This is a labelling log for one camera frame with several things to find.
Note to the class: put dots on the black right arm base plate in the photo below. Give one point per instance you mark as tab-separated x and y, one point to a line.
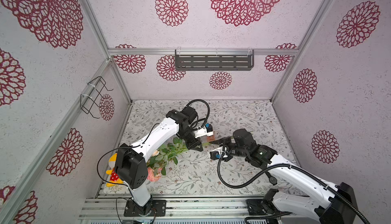
262	207

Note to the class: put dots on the black wristwatch on table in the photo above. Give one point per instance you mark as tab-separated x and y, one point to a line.
271	179

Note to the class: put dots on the pink artificial rose stem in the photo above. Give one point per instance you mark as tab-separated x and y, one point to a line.
156	167

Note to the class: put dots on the dark grey wall shelf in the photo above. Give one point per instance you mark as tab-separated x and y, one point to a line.
216	62

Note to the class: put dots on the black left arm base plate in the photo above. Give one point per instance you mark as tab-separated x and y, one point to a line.
153	208

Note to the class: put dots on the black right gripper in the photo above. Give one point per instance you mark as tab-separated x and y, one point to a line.
227	146

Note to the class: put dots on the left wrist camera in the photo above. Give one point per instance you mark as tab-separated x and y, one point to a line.
207	130

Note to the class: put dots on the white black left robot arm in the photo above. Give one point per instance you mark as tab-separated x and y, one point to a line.
131	162

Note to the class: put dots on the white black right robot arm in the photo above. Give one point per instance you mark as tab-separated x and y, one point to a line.
324	202

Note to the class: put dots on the yellow plush toy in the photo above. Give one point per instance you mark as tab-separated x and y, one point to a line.
114	178

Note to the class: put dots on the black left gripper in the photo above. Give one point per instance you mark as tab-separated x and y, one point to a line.
193	146

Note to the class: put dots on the black wire wall basket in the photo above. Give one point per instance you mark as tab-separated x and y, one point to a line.
98	103

